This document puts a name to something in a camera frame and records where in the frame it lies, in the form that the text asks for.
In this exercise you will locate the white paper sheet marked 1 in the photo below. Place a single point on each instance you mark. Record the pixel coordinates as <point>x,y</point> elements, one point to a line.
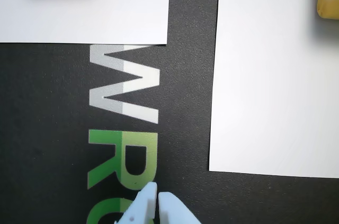
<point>79,9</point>

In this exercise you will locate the dark mat with letters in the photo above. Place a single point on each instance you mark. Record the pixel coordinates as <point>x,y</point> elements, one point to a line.
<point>39,128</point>

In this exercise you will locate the white paper sheet marked HOME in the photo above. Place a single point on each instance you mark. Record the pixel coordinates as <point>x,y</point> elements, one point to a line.
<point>265,75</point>

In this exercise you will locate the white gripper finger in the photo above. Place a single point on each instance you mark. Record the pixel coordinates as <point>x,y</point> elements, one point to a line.
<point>174,210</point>
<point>140,205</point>

